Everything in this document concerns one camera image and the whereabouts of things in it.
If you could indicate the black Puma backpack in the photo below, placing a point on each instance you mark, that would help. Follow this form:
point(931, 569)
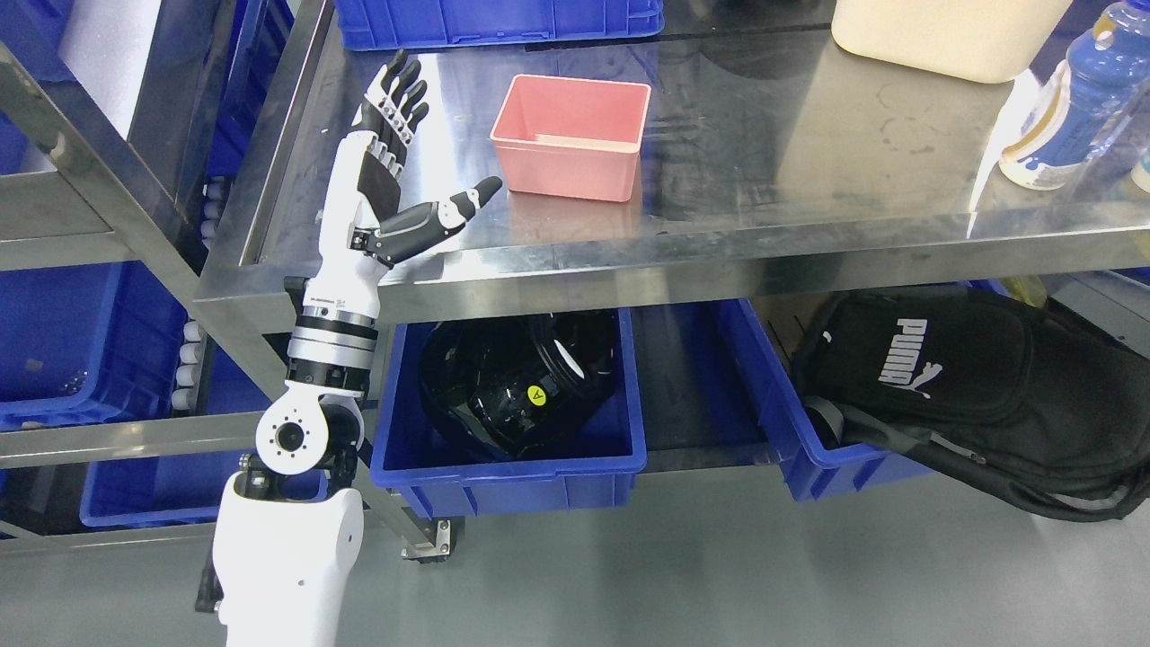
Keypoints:
point(1021, 403)

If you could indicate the blue bin with backpack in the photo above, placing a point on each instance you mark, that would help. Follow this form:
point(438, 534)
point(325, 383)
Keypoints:
point(761, 335)

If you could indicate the blue bin lower left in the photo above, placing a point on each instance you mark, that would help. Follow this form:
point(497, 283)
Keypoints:
point(174, 489)

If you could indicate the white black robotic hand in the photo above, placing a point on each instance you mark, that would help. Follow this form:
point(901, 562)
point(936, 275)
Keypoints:
point(363, 232)

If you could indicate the blue bin left shelf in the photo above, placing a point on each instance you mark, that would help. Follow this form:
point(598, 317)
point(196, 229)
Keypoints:
point(84, 344)

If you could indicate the cream plastic container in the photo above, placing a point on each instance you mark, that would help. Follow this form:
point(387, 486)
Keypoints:
point(987, 42)

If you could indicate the blue crate on table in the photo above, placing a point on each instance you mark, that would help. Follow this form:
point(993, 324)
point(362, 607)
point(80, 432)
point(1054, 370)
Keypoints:
point(387, 25)

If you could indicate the pink plastic storage box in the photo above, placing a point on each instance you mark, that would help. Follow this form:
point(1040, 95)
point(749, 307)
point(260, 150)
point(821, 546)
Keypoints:
point(571, 137)

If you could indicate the black glossy helmet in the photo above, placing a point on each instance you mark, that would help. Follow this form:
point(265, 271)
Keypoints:
point(516, 388)

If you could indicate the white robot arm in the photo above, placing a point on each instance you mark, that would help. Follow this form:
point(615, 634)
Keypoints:
point(290, 522)

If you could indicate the blue drink bottle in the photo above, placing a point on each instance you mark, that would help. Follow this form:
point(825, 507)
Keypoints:
point(1103, 73)

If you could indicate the stainless steel table cart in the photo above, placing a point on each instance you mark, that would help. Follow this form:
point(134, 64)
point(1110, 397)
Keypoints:
point(772, 162)

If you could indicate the blue bin with helmet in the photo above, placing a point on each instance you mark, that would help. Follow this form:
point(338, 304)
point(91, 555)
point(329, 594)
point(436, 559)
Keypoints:
point(597, 468)

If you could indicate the stainless steel shelf rack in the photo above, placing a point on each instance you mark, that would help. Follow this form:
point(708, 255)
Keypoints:
point(115, 104)

